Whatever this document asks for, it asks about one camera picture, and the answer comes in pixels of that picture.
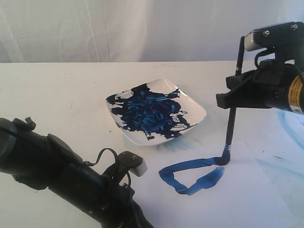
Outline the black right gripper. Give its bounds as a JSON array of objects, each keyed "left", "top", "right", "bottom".
[{"left": 216, "top": 44, "right": 302, "bottom": 109}]

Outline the black paintbrush with blue bristles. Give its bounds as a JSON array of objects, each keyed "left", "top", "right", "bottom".
[{"left": 214, "top": 36, "right": 245, "bottom": 166}]

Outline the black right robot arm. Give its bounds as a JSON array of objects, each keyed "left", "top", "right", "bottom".
[{"left": 216, "top": 42, "right": 304, "bottom": 114}]

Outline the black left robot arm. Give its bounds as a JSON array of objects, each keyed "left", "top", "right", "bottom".
[{"left": 0, "top": 118, "right": 137, "bottom": 228}]

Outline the white plate with blue paint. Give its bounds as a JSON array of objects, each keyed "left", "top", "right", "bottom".
[{"left": 105, "top": 78, "right": 207, "bottom": 146}]

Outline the white paper sheet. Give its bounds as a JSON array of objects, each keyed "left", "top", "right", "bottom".
[{"left": 132, "top": 142, "right": 296, "bottom": 228}]

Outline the white backdrop curtain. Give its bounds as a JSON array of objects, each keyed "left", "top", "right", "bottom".
[{"left": 0, "top": 0, "right": 304, "bottom": 63}]

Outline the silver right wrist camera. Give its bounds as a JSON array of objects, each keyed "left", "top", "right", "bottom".
[{"left": 244, "top": 22, "right": 304, "bottom": 52}]

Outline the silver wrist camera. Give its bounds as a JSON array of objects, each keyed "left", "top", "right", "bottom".
[
  {"left": 118, "top": 151, "right": 148, "bottom": 177},
  {"left": 244, "top": 22, "right": 304, "bottom": 52}
]

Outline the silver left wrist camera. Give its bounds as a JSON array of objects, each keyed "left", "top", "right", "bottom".
[{"left": 118, "top": 151, "right": 148, "bottom": 177}]

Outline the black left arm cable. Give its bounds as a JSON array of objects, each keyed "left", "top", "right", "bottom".
[{"left": 83, "top": 147, "right": 133, "bottom": 186}]

